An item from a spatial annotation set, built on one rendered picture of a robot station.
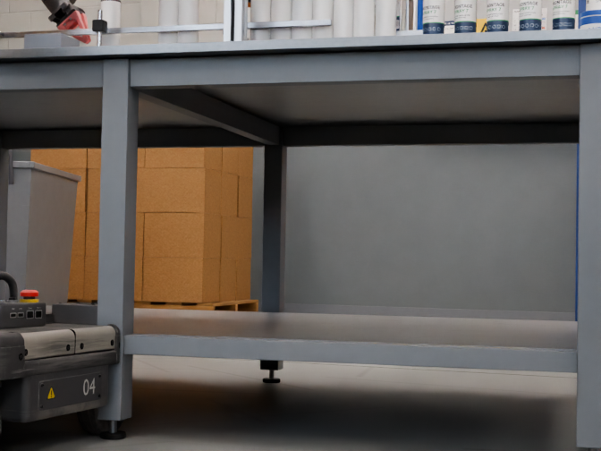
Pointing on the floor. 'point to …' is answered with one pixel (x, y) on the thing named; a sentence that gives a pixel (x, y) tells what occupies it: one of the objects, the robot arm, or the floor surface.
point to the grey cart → (40, 229)
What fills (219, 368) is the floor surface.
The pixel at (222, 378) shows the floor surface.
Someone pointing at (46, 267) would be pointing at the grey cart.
